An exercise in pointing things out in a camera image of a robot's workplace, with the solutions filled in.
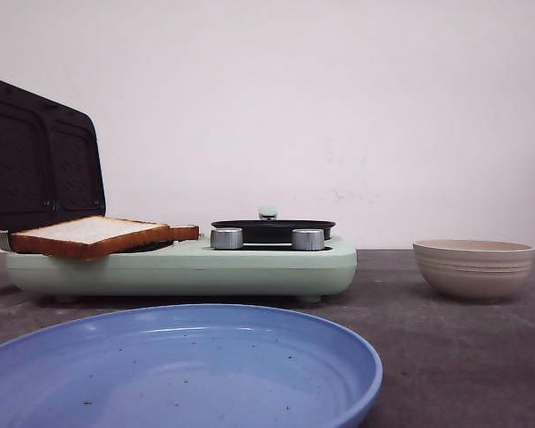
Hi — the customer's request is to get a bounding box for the white bread slice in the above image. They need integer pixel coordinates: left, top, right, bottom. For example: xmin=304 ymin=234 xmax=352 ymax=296
xmin=169 ymin=225 xmax=200 ymax=242
xmin=7 ymin=215 xmax=171 ymax=262

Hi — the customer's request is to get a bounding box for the beige ribbed bowl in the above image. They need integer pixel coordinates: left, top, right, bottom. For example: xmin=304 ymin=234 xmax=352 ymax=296
xmin=413 ymin=239 xmax=535 ymax=300

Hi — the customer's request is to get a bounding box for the breakfast maker hinged lid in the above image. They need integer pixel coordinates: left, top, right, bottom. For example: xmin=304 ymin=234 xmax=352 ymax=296
xmin=0 ymin=80 xmax=106 ymax=251

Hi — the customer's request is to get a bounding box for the black round frying pan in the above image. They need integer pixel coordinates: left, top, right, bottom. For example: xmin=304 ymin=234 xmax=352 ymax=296
xmin=211 ymin=205 xmax=336 ymax=244

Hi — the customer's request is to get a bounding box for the right silver control knob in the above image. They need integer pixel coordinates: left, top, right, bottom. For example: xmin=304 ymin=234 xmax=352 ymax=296
xmin=292 ymin=228 xmax=325 ymax=251

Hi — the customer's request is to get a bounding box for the silver control knob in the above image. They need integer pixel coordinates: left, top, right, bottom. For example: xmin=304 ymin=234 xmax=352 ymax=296
xmin=210 ymin=227 xmax=243 ymax=251
xmin=292 ymin=228 xmax=325 ymax=251

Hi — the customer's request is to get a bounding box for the left silver control knob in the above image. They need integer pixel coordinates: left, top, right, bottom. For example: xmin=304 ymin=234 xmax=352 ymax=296
xmin=210 ymin=227 xmax=243 ymax=251

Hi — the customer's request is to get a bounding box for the blue round plate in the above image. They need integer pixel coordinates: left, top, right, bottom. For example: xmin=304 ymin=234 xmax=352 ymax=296
xmin=0 ymin=304 xmax=383 ymax=427

